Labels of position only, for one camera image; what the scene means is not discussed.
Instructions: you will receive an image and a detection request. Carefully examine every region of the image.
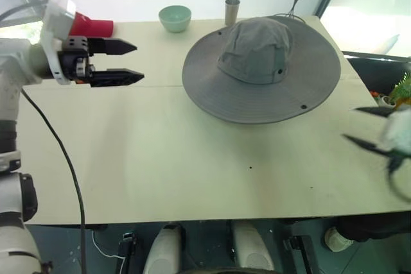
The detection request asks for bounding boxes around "pale green ceramic bowl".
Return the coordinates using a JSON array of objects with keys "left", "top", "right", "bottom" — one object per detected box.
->
[{"left": 158, "top": 4, "right": 193, "bottom": 34}]

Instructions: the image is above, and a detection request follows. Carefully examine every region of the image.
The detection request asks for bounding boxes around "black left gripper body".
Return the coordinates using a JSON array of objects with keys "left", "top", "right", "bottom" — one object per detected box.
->
[{"left": 57, "top": 37, "right": 98, "bottom": 87}]

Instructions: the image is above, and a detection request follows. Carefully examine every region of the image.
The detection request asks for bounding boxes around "black trouser leg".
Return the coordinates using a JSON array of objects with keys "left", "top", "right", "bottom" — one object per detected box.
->
[{"left": 335, "top": 211, "right": 411, "bottom": 243}]

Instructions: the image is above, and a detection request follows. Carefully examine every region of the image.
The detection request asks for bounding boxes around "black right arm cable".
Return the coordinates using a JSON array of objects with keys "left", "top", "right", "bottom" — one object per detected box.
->
[{"left": 387, "top": 163, "right": 411, "bottom": 203}]

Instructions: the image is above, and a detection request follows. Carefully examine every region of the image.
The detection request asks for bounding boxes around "small white orange object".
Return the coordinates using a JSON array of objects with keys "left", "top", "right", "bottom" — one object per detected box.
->
[{"left": 369, "top": 90, "right": 398, "bottom": 107}]

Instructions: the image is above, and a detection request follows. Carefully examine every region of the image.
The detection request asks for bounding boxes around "black table frame bracket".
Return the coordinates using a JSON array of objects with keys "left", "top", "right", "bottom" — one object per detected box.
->
[
  {"left": 281, "top": 235, "right": 322, "bottom": 274},
  {"left": 117, "top": 231, "right": 138, "bottom": 274}
]

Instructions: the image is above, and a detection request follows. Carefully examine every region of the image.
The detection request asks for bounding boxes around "white robot leg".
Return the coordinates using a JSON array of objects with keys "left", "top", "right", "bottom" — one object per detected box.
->
[
  {"left": 230, "top": 220, "right": 276, "bottom": 274},
  {"left": 142, "top": 222, "right": 184, "bottom": 274}
]

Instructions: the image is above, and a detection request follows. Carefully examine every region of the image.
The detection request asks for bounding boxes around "white sneaker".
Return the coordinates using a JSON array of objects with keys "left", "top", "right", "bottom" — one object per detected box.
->
[{"left": 324, "top": 226, "right": 354, "bottom": 253}]

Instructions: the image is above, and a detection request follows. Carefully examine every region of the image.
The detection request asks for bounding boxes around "grey wide-brim bucket hat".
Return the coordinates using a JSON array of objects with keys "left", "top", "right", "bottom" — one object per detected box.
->
[{"left": 181, "top": 16, "right": 342, "bottom": 125}]

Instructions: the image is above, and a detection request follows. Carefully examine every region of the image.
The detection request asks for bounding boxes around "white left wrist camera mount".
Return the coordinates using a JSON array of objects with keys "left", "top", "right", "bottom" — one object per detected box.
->
[{"left": 40, "top": 0, "right": 78, "bottom": 86}]

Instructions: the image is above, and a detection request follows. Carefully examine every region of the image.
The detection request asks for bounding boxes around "green leafy toy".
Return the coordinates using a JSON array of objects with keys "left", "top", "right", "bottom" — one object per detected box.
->
[{"left": 388, "top": 71, "right": 411, "bottom": 110}]

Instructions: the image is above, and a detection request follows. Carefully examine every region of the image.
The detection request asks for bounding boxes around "grey metal cup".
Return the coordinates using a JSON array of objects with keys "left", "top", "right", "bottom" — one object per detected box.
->
[{"left": 224, "top": 0, "right": 241, "bottom": 27}]

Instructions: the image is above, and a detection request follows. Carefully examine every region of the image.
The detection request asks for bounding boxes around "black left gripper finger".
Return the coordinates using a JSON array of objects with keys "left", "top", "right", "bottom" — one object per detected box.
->
[
  {"left": 87, "top": 37, "right": 139, "bottom": 56},
  {"left": 90, "top": 68, "right": 146, "bottom": 89}
]

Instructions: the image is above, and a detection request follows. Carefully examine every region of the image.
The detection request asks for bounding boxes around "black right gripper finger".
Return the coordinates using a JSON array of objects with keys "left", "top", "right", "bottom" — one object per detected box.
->
[
  {"left": 349, "top": 106, "right": 396, "bottom": 118},
  {"left": 341, "top": 133, "right": 392, "bottom": 157}
]

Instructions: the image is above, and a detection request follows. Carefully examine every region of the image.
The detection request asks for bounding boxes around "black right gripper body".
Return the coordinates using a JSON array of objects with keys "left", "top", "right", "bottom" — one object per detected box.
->
[{"left": 381, "top": 145, "right": 408, "bottom": 178}]

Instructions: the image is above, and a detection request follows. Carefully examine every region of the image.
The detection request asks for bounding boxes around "thin white floor cable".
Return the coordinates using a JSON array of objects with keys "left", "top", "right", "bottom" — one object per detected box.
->
[{"left": 91, "top": 229, "right": 127, "bottom": 274}]

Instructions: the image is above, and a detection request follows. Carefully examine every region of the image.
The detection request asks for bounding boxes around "black storage bin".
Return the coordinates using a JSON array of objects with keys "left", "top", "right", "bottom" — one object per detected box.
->
[{"left": 341, "top": 50, "right": 411, "bottom": 96}]

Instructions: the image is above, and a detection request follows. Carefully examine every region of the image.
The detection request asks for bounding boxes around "red cylindrical stand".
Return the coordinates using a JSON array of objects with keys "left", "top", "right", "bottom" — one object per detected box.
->
[{"left": 68, "top": 12, "right": 115, "bottom": 39}]

